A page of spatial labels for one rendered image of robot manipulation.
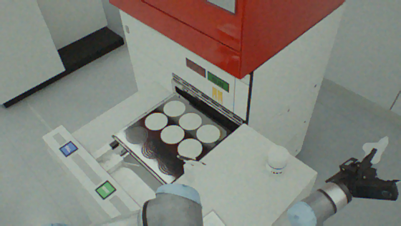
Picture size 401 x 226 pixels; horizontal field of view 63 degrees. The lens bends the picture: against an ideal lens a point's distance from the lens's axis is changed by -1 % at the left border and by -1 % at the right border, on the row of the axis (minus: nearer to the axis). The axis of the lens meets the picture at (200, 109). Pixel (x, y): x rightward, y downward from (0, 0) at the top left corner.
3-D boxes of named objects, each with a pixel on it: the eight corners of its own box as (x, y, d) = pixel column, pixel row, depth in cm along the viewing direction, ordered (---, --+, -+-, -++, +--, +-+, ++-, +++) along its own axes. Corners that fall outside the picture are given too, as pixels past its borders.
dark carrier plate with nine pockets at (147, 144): (175, 95, 159) (175, 94, 159) (229, 134, 142) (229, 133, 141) (116, 136, 143) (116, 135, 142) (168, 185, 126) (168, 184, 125)
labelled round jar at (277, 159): (273, 157, 124) (276, 141, 117) (288, 168, 121) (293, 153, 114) (261, 169, 121) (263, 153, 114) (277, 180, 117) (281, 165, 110)
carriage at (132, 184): (109, 150, 143) (107, 146, 141) (164, 204, 125) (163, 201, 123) (93, 161, 139) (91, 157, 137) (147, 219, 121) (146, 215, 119)
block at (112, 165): (119, 158, 137) (118, 154, 134) (124, 162, 135) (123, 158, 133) (103, 169, 133) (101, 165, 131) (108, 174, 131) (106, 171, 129)
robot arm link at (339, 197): (331, 194, 86) (340, 219, 88) (345, 186, 87) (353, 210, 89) (313, 184, 93) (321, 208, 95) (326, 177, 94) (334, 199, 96)
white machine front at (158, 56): (135, 63, 189) (121, -2, 160) (246, 141, 148) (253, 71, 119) (130, 65, 188) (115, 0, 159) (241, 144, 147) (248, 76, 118)
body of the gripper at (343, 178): (353, 154, 98) (322, 175, 95) (377, 163, 90) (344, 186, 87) (359, 176, 100) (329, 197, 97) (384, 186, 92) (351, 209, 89)
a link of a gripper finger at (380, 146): (367, 129, 96) (353, 157, 96) (384, 133, 90) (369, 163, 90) (374, 133, 97) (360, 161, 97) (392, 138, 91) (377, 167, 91)
